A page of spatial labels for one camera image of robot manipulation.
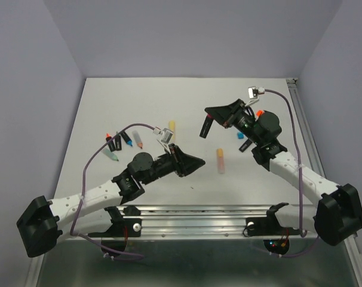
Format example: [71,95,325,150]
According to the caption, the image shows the grey highlighter orange cap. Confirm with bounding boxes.
[132,130,143,149]

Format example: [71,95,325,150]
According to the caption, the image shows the pale yellow highlighter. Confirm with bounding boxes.
[168,120,176,143]

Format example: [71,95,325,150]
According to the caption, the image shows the pastel pink highlighter orange cap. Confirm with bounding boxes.
[216,148,225,174]

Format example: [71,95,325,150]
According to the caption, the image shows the aluminium right rail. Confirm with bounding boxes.
[285,77,337,210]

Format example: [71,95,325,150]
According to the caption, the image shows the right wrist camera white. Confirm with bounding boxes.
[246,86,265,106]

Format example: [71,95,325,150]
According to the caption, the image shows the black highlighter green cap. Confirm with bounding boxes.
[115,132,122,151]

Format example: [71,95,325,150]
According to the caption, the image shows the black highlighter blue cap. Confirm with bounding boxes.
[119,131,133,147]

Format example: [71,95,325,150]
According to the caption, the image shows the pastel green highlighter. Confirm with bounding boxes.
[102,148,119,161]

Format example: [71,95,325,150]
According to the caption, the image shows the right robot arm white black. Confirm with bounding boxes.
[205,99,362,246]

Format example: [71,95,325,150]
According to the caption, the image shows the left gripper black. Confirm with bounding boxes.
[141,142,204,185]

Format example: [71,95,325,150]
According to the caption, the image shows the orange pen cap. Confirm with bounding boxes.
[256,110,264,117]

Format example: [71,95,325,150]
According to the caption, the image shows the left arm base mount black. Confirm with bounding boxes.
[87,205,142,238]

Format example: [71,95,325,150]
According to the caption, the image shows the black highlighter orange tip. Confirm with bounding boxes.
[105,133,116,152]

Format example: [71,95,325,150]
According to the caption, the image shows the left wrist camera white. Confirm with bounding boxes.
[153,127,173,152]

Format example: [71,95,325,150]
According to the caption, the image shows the black highlighter purple cap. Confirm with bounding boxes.
[239,141,252,152]

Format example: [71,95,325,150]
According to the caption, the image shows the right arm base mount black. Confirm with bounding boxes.
[243,217,300,237]

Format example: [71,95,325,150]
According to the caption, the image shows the black highlighter pink cap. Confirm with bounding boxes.
[200,114,214,139]

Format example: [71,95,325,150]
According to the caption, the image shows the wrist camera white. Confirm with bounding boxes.
[153,127,173,152]
[246,86,265,106]

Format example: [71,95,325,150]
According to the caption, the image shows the aluminium front rail frame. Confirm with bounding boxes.
[26,205,362,286]

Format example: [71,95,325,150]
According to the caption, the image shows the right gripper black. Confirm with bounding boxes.
[205,99,262,145]

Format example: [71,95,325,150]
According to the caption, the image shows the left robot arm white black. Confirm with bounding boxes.
[16,143,205,258]

